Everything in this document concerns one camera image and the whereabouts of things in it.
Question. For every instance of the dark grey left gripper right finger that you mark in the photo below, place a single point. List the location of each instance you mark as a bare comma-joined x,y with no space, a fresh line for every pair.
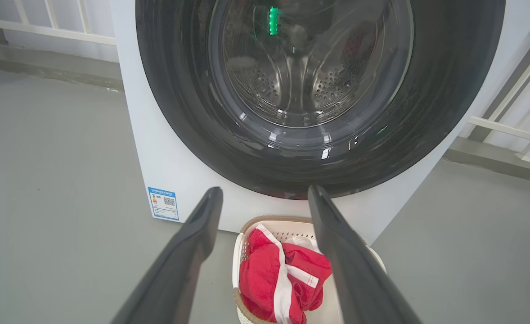
359,279

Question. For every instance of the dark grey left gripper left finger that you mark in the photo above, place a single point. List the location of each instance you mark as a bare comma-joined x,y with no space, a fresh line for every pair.
175,274

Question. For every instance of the red and white garment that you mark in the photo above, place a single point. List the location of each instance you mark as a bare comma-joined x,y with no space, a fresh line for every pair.
260,279

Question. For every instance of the cream perforated laundry basket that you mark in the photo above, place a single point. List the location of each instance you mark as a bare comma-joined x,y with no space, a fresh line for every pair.
240,252

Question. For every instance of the white metal railing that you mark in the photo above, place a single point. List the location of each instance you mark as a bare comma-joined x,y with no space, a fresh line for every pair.
44,30
501,126

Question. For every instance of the blue energy label sticker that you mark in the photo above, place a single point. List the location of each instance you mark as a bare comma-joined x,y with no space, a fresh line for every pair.
163,204

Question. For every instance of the perforated steel washer drum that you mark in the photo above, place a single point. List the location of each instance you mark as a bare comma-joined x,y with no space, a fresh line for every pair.
301,85

